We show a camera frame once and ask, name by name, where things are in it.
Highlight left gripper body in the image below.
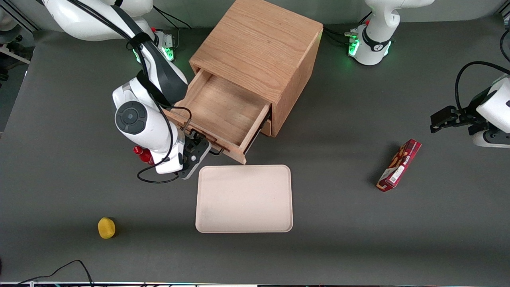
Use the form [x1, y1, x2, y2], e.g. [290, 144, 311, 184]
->
[476, 76, 510, 134]

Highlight black left arm base cable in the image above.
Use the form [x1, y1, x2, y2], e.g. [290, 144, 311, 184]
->
[324, 31, 352, 46]
[324, 26, 355, 37]

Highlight black right arm base cable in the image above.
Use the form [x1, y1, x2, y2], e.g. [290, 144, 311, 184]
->
[153, 6, 192, 30]

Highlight red snack box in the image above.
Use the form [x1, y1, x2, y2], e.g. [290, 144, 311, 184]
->
[376, 138, 422, 193]

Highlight black arm base cable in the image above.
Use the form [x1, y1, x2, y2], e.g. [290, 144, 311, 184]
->
[324, 26, 355, 37]
[153, 6, 192, 30]
[324, 31, 352, 46]

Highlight white rod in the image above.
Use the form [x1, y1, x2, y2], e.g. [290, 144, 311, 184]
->
[0, 46, 31, 64]

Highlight yellow toy lemon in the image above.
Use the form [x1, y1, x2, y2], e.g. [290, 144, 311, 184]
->
[98, 217, 116, 240]

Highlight wooden drawer cabinet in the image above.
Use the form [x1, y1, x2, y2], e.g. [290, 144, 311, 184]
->
[189, 0, 324, 138]

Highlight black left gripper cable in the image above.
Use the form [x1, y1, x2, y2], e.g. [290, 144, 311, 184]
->
[455, 61, 510, 112]

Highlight black floor cable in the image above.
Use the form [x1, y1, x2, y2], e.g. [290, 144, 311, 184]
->
[16, 260, 94, 287]

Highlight wooden tray with black handle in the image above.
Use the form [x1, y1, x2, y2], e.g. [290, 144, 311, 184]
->
[165, 69, 273, 165]

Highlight red cola bottle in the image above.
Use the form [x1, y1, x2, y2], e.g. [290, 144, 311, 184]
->
[133, 146, 155, 165]

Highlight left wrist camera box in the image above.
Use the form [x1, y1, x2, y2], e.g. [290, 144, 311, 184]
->
[473, 130, 510, 148]

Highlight black hanging cable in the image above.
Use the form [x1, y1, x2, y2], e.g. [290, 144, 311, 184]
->
[500, 28, 510, 62]

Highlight beige plastic tray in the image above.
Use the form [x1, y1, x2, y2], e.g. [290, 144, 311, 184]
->
[195, 164, 294, 234]

